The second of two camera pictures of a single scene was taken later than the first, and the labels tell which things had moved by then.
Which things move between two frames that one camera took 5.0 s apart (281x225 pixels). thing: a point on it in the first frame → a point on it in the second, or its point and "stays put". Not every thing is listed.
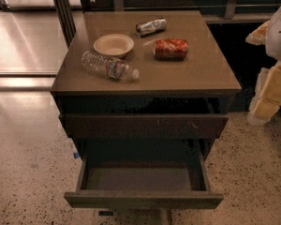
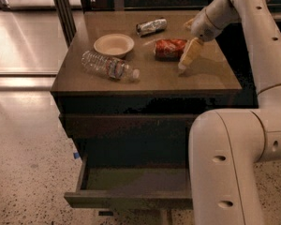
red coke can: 170,50 stays put
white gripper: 279,37 → 201,26
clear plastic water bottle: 109,67 stays put
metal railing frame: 214,2 stays put
